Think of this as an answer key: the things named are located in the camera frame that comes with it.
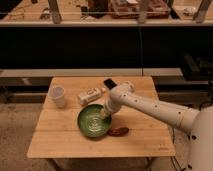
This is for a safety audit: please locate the long wooden shelf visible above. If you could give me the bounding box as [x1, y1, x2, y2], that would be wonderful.
[0, 0, 213, 27]

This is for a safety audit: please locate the white plastic cup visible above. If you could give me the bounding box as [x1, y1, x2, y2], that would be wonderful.
[48, 85, 66, 108]

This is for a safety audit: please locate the black cable on floor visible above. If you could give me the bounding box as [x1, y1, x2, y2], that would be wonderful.
[168, 126, 189, 171]

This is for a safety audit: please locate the green ceramic bowl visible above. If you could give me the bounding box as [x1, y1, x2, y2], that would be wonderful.
[77, 104, 112, 138]

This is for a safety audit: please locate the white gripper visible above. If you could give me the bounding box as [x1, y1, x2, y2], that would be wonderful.
[100, 99, 115, 119]

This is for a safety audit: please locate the dried red chili pepper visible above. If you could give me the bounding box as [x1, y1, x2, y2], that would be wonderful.
[107, 127, 129, 137]

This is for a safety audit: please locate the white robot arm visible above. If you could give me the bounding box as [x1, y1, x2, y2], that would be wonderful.
[100, 82, 213, 171]

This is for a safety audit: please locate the wooden table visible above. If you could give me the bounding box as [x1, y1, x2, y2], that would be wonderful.
[27, 77, 175, 158]

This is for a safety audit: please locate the black smartphone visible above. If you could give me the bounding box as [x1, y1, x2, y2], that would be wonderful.
[104, 79, 117, 90]

